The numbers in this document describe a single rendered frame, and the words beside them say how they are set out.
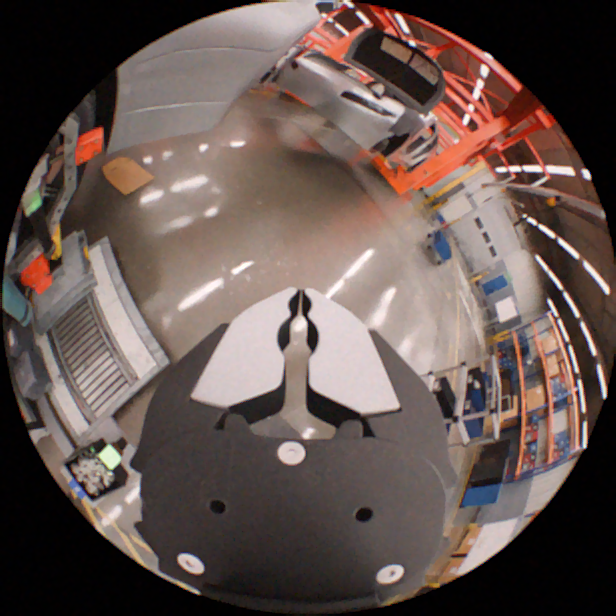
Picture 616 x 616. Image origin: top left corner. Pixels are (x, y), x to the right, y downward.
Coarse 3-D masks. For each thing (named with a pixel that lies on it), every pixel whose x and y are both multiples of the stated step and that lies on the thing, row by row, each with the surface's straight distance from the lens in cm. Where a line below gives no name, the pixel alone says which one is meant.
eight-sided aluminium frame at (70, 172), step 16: (64, 128) 66; (64, 144) 68; (64, 160) 70; (64, 192) 76; (64, 208) 79; (48, 224) 84; (32, 240) 91; (16, 256) 95; (32, 256) 90; (16, 272) 92
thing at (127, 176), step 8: (120, 160) 217; (128, 160) 216; (104, 168) 211; (112, 168) 210; (120, 168) 207; (128, 168) 204; (136, 168) 203; (112, 176) 199; (120, 176) 197; (128, 176) 194; (136, 176) 193; (144, 176) 191; (152, 176) 190; (120, 184) 188; (128, 184) 185; (136, 184) 184; (144, 184) 183; (128, 192) 176
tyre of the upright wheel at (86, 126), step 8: (88, 96) 74; (80, 104) 73; (88, 104) 74; (96, 104) 94; (80, 112) 74; (88, 112) 74; (80, 120) 75; (88, 120) 75; (80, 128) 75; (88, 128) 76; (80, 136) 76; (80, 168) 82; (80, 176) 84
